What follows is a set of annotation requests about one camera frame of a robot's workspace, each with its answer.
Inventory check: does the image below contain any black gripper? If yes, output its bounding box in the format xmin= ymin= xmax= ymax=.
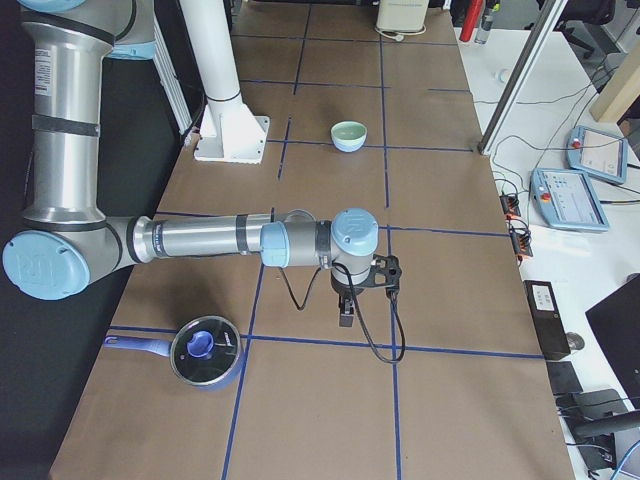
xmin=331 ymin=277 xmax=364 ymax=327

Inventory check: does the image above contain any green bowl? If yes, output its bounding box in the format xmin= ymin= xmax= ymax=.
xmin=330 ymin=120 xmax=368 ymax=143

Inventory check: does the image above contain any blue bowl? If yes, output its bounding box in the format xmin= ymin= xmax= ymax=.
xmin=332 ymin=135 xmax=366 ymax=153

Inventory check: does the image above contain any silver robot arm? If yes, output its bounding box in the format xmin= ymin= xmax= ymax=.
xmin=1 ymin=1 xmax=384 ymax=329

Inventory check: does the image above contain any purple saucepan with glass lid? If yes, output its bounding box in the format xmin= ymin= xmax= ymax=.
xmin=103 ymin=316 xmax=245 ymax=391

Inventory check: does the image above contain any orange black connector strip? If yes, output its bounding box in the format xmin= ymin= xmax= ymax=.
xmin=499 ymin=194 xmax=533 ymax=264

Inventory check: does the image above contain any black power adapter box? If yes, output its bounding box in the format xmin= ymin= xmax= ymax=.
xmin=523 ymin=280 xmax=571 ymax=361

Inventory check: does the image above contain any near blue teach pendant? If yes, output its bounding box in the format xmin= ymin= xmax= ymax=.
xmin=531 ymin=168 xmax=609 ymax=232

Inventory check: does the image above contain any blue teach pendant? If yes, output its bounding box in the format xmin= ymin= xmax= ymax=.
xmin=566 ymin=126 xmax=629 ymax=185
xmin=531 ymin=168 xmax=609 ymax=232

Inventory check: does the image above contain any black laptop corner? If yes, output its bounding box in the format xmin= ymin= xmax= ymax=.
xmin=586 ymin=282 xmax=639 ymax=408

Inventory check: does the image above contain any cream white appliance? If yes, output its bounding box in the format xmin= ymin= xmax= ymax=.
xmin=376 ymin=0 xmax=428 ymax=33

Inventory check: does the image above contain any far blue teach pendant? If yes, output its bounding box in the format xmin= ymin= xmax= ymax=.
xmin=566 ymin=126 xmax=629 ymax=185

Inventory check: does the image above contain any clear plastic bottle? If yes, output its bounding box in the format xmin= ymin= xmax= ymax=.
xmin=474 ymin=0 xmax=501 ymax=45

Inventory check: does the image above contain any red fire extinguisher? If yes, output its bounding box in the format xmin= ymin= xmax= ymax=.
xmin=459 ymin=0 xmax=484 ymax=43

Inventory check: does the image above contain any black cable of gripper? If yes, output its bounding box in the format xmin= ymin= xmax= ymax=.
xmin=282 ymin=264 xmax=407 ymax=363

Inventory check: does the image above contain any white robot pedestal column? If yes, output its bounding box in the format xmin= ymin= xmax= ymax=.
xmin=180 ymin=0 xmax=270 ymax=164

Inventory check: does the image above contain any white power plug cable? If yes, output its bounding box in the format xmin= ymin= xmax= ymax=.
xmin=376 ymin=27 xmax=427 ymax=41

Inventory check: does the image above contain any aluminium frame post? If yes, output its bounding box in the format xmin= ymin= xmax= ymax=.
xmin=477 ymin=0 xmax=568 ymax=156

